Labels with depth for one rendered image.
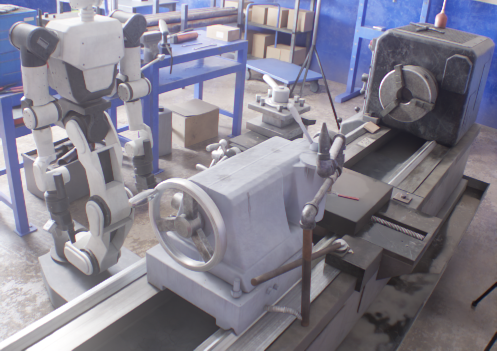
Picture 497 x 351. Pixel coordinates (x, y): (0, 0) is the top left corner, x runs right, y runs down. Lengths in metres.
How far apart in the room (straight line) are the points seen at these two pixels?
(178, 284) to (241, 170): 0.32
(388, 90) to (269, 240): 1.25
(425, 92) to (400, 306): 0.93
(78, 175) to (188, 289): 2.18
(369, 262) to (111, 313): 0.72
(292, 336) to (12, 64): 2.23
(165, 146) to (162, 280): 2.68
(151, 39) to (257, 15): 3.47
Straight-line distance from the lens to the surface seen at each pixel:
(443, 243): 2.52
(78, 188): 3.35
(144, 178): 2.19
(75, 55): 1.79
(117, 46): 1.88
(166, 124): 3.82
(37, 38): 1.75
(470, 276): 3.08
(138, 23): 2.00
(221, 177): 1.14
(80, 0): 1.82
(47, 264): 2.54
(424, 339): 2.55
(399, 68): 2.22
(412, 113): 2.26
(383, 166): 2.38
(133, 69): 2.05
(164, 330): 1.36
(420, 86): 2.22
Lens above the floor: 1.70
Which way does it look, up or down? 26 degrees down
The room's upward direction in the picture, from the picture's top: 6 degrees clockwise
